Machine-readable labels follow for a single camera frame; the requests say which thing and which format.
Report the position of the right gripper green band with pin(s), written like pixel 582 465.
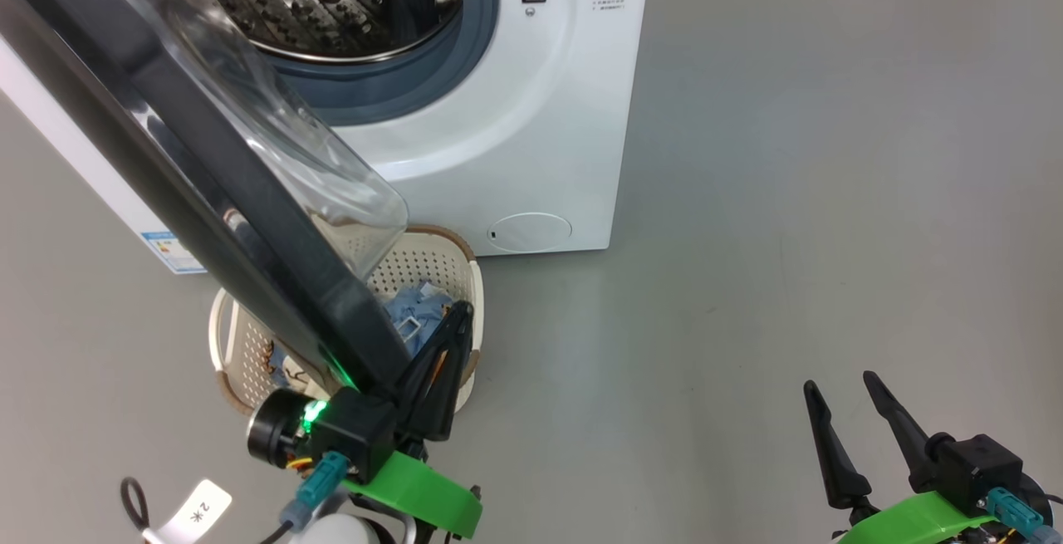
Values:
pixel 922 523

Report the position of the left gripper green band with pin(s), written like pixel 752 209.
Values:
pixel 423 498

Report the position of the blue cartoon print garment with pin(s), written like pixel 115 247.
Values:
pixel 407 307

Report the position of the black round glass washer door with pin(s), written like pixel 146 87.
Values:
pixel 208 195

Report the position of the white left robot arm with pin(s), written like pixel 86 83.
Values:
pixel 349 531

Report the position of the white front-load washing machine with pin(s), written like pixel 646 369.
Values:
pixel 540 112

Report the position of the cream perforated laundry basket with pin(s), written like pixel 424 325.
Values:
pixel 423 262

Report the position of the round white filter cover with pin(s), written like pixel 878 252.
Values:
pixel 529 232

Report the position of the blue energy label sticker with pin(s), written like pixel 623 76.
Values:
pixel 170 252

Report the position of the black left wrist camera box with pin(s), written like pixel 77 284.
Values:
pixel 357 432

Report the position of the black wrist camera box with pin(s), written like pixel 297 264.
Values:
pixel 976 465
pixel 357 432

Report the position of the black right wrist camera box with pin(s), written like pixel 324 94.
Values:
pixel 976 465

